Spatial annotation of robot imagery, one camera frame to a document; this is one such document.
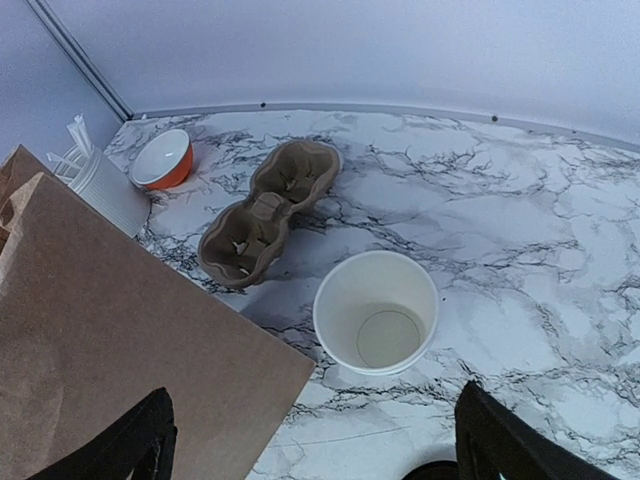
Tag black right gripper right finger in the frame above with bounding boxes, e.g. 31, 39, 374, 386
455, 381, 612, 480

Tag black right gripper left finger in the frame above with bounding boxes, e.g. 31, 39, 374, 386
32, 387, 178, 480

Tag brown paper bag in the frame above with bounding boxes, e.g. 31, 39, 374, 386
1, 147, 314, 479

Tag cardboard cup carrier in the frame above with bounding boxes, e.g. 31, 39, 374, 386
198, 139, 342, 289

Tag white utensil holder cup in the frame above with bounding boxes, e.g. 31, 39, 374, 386
66, 147, 151, 238

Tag orange white bowl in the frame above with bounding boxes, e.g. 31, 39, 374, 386
130, 129, 194, 190

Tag white plastic utensils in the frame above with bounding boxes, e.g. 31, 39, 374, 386
46, 115, 94, 184

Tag left aluminium corner post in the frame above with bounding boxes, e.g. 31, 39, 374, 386
25, 0, 134, 122

